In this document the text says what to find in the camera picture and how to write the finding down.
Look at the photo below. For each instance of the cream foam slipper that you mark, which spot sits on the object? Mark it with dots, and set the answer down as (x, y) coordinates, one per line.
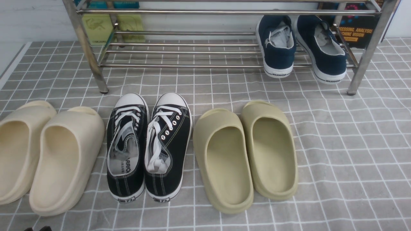
(69, 145)
(20, 148)

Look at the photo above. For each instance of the navy blue sneaker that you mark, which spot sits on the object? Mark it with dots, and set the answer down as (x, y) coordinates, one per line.
(316, 38)
(277, 44)

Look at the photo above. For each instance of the left cream foam slipper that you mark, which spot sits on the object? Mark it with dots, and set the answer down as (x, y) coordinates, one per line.
(20, 148)

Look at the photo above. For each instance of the olive foam slipper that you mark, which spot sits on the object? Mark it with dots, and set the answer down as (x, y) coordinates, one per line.
(271, 150)
(221, 154)

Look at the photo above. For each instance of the right olive foam slipper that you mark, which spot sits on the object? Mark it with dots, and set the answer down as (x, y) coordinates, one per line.
(271, 150)

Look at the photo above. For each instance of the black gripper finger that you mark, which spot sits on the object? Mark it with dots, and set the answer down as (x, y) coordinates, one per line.
(46, 228)

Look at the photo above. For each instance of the right navy blue sneaker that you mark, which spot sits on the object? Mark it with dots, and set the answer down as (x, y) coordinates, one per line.
(316, 38)

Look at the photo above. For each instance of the black canvas sneaker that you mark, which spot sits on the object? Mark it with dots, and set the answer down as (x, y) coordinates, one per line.
(126, 145)
(168, 136)

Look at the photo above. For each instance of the right cream foam slipper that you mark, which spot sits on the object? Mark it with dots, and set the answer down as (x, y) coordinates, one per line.
(69, 145)

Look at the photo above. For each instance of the black book with orange text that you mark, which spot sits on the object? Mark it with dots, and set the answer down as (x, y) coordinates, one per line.
(356, 30)

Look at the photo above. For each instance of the grey checked floor cloth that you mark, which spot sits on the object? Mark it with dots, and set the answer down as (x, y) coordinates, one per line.
(353, 151)

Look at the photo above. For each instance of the left navy blue sneaker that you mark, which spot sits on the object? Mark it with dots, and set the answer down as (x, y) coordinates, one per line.
(277, 44)

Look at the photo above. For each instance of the chrome metal shoe rack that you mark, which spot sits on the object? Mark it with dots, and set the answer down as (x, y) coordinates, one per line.
(215, 39)

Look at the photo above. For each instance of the left olive foam slipper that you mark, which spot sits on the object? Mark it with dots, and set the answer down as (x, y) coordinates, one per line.
(221, 154)

